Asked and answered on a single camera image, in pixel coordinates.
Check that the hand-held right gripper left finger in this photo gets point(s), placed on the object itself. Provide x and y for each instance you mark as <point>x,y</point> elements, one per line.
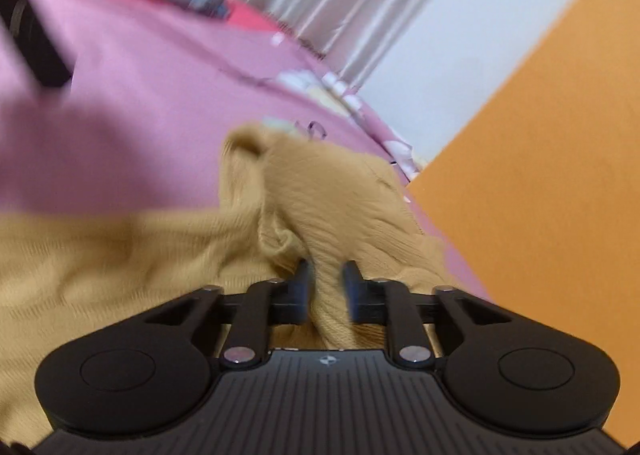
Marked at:
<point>302,292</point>

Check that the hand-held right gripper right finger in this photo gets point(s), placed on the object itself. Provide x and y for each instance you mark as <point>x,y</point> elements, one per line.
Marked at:
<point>354,296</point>

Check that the mustard yellow knit sweater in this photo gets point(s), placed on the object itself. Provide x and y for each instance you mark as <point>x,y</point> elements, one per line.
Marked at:
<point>165,255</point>

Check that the orange wooden cabinet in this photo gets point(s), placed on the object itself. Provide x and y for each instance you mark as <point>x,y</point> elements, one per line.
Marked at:
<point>550,160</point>

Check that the pink printed bed sheet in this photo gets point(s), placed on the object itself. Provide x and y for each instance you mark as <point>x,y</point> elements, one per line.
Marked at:
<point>165,80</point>

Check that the dark object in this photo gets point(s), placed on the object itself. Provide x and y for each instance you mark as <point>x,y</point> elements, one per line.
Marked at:
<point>35,50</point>

